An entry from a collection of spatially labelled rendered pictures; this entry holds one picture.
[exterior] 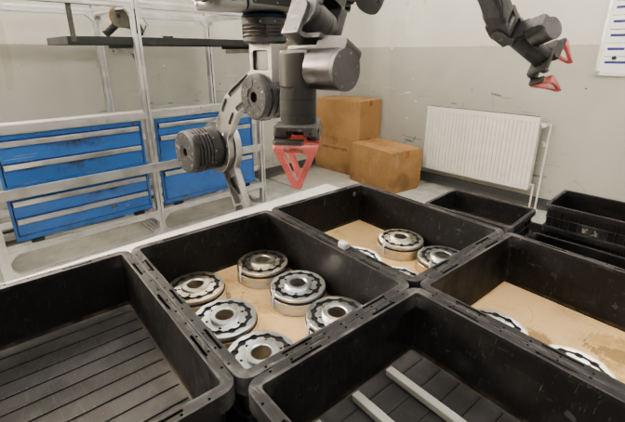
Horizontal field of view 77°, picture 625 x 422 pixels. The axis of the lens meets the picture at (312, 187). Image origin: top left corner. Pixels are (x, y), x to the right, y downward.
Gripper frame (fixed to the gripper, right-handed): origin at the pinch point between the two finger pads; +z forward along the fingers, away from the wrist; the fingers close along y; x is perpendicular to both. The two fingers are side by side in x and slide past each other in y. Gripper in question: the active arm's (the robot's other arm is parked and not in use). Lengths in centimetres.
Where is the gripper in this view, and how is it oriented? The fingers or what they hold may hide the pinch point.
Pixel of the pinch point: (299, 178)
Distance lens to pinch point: 65.0
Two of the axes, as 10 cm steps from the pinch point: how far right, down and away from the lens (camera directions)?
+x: -10.0, -0.2, 0.8
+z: 0.0, 9.5, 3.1
